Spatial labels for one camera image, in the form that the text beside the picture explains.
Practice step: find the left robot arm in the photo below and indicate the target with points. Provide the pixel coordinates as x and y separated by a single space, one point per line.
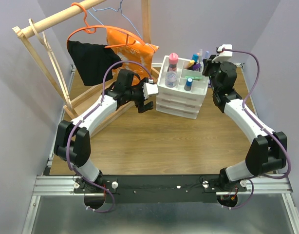
72 142

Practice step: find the black garment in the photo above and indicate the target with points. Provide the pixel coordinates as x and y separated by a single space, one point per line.
91 60

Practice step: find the wooden clothes rack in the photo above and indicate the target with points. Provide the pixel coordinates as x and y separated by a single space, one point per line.
37 29

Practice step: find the blue wire hanger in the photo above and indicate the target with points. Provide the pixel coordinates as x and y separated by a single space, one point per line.
124 14

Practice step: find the wooden hanger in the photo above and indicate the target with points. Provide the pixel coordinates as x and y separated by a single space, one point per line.
54 62

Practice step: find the orange pink highlighter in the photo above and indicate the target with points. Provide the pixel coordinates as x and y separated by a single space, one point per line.
190 64

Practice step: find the pink capped tube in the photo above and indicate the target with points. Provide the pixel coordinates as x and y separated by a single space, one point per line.
172 62

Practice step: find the black blue highlighter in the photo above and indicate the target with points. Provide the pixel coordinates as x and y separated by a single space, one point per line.
195 58

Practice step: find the green highlighter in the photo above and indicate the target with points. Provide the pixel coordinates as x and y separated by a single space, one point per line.
193 78

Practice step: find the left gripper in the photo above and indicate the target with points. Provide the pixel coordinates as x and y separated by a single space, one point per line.
141 107

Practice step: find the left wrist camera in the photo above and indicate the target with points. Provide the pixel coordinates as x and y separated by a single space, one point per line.
150 90

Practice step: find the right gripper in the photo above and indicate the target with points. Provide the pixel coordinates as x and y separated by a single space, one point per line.
208 64

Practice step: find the white drawer organizer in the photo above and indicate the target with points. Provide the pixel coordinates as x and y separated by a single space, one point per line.
176 101

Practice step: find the blue grey stamp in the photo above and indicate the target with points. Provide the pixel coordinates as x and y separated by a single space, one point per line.
188 84

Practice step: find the red orange pen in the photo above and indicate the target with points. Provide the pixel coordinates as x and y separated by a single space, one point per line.
201 57

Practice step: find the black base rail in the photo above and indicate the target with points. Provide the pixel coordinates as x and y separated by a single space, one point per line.
167 188

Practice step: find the black purple highlighter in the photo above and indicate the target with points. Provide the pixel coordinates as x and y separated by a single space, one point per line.
196 67

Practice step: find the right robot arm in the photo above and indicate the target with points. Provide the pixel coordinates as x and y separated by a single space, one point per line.
267 151

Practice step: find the orange bleached shorts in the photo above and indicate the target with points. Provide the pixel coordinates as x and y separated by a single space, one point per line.
134 51

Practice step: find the paper clip jar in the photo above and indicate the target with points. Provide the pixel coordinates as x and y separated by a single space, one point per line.
171 79

